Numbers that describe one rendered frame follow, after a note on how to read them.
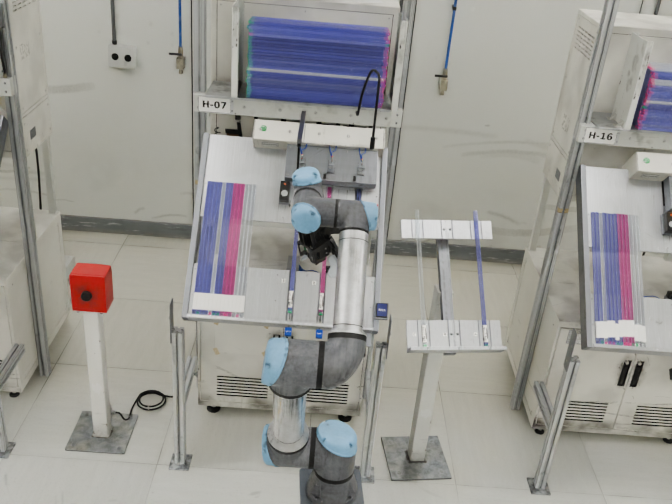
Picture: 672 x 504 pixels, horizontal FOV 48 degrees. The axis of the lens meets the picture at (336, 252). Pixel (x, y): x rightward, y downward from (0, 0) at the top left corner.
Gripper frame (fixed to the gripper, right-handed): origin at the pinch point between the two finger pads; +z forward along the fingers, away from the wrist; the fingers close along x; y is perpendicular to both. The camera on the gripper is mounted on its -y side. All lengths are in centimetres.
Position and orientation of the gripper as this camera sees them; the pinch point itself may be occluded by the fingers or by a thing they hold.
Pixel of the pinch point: (331, 271)
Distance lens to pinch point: 223.4
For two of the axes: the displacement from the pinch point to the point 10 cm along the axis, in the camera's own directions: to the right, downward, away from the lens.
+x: 6.7, 3.6, -6.5
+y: -7.3, 5.0, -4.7
